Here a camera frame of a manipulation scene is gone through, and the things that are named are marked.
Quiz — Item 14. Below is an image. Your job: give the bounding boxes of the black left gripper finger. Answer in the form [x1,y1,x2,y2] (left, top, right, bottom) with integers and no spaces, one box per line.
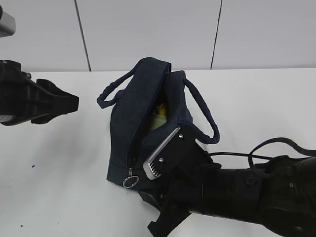
[36,79,79,116]
[31,114,59,124]

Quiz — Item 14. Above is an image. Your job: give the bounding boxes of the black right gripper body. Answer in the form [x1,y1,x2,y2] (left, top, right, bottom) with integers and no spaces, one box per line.
[138,150,221,213]

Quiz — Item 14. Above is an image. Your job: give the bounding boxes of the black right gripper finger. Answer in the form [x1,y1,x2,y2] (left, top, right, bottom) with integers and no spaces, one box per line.
[148,202,190,237]

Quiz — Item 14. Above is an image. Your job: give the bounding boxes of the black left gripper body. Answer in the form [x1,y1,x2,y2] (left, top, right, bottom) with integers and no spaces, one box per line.
[17,72,46,124]

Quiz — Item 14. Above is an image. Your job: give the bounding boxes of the green lid glass food container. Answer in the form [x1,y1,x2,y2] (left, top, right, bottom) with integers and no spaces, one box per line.
[149,114,167,131]

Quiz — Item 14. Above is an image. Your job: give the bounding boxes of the dark navy fabric lunch bag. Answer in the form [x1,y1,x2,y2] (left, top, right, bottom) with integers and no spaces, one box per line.
[97,57,220,190]

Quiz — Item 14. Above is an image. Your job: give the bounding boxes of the yellow pear-shaped gourd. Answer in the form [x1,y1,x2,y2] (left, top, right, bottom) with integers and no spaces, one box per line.
[157,103,168,117]

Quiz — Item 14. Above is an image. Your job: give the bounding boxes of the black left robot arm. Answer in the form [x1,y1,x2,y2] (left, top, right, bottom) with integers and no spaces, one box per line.
[0,60,79,126]

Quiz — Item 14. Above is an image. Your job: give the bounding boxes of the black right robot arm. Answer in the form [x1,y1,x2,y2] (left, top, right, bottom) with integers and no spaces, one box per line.
[139,146,316,237]

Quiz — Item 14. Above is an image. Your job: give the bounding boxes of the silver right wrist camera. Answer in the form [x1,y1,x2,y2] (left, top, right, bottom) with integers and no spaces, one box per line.
[143,126,207,180]

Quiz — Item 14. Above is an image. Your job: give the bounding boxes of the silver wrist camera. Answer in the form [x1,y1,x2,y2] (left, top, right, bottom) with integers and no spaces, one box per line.
[0,6,16,38]
[143,126,207,180]

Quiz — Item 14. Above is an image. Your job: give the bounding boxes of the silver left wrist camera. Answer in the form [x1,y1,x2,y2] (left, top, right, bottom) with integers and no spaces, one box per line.
[0,6,16,38]

